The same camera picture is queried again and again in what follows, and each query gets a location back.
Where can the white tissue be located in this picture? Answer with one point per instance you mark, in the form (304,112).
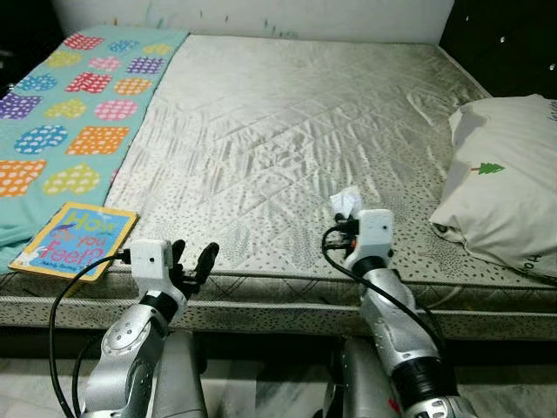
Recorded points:
(345,202)

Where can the dark tufted headboard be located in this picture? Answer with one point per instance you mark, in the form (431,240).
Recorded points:
(505,43)

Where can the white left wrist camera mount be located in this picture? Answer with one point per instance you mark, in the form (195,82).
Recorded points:
(150,259)

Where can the blue yellow children's book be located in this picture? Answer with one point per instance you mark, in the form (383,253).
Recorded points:
(74,239)

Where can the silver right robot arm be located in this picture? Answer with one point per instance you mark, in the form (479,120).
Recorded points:
(392,322)

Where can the grey robot right leg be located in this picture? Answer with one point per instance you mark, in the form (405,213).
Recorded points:
(361,383)

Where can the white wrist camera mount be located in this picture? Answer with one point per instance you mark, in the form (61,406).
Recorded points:
(150,259)
(374,231)

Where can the grey robot left leg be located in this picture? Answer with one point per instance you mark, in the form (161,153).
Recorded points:
(178,383)

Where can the grey robot leg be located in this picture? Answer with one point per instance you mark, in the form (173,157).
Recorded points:
(361,383)
(178,383)

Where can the beige quilted mattress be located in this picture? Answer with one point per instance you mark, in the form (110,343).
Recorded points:
(287,131)

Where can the beige pillow with green tree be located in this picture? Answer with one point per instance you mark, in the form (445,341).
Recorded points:
(505,183)

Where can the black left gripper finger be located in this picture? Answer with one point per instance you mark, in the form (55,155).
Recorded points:
(207,258)
(178,254)

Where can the teal blanket with colourful shapes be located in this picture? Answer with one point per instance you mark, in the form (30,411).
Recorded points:
(78,113)

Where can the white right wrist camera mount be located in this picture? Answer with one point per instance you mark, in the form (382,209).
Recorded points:
(374,231)

